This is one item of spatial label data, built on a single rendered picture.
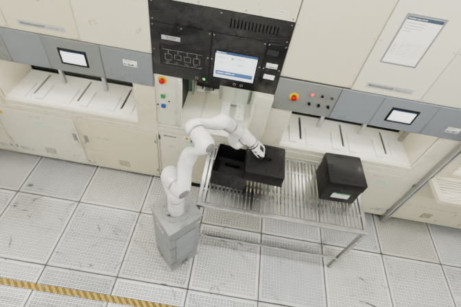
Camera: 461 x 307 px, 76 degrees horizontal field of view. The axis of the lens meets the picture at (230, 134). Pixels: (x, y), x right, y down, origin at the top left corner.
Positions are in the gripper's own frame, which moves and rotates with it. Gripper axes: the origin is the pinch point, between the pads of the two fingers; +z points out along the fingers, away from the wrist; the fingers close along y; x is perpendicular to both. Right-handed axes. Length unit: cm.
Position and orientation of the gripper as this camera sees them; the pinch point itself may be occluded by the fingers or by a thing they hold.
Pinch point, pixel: (265, 157)
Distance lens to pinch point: 218.8
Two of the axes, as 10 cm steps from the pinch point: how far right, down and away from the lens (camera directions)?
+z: 6.0, 6.1, 5.2
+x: -7.9, 3.3, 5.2
